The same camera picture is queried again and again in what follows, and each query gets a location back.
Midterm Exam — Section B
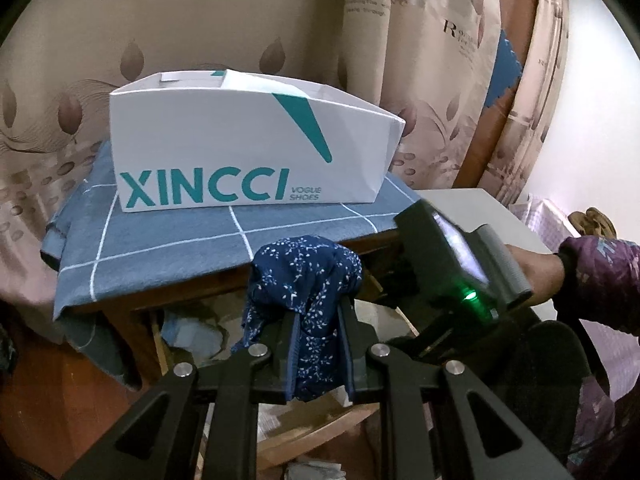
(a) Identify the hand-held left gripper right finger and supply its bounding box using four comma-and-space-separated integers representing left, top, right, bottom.
339, 301, 571, 480

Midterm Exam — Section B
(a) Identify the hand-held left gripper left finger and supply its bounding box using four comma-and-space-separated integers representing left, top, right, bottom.
65, 312, 303, 480

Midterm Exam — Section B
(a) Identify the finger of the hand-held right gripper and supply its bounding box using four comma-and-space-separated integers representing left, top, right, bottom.
361, 255, 424, 311
392, 309, 501, 362

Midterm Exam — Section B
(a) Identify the navy floral underwear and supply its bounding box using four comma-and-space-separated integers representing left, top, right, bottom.
231, 235, 363, 403

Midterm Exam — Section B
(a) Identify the wooden drawer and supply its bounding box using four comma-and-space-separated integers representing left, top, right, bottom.
150, 290, 421, 411

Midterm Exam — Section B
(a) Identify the white shoe box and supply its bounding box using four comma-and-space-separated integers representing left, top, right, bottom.
109, 69, 406, 213

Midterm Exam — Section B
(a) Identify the person's right forearm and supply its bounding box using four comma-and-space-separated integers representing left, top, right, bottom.
504, 237, 640, 341

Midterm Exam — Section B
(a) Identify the wooden chair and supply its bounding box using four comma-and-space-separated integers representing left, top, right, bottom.
255, 400, 383, 471

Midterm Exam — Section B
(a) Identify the wooden nightstand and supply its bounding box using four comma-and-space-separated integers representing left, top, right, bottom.
65, 240, 426, 411

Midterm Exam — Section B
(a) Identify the blue checked cloth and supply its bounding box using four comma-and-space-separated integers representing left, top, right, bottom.
40, 137, 436, 391

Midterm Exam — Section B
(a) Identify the brown plush toy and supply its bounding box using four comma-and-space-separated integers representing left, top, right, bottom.
569, 206, 618, 238

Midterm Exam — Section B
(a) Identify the leaf print curtain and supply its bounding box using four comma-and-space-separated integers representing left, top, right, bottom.
0, 0, 568, 311

